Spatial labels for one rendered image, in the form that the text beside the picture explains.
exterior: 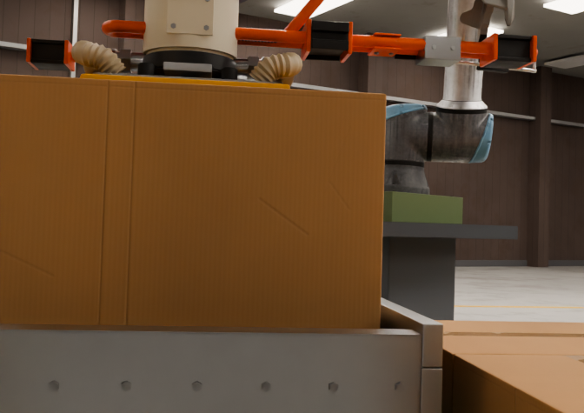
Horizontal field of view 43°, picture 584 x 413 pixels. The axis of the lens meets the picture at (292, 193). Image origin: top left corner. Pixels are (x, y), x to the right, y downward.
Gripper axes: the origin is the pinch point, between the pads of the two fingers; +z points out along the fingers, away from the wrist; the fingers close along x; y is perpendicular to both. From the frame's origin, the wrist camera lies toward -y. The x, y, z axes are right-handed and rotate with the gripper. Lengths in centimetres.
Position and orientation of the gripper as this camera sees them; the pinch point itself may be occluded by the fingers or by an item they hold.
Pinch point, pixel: (496, 36)
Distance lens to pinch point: 152.0
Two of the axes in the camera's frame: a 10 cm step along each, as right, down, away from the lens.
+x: 1.1, -0.3, -9.9
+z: -0.3, 10.0, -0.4
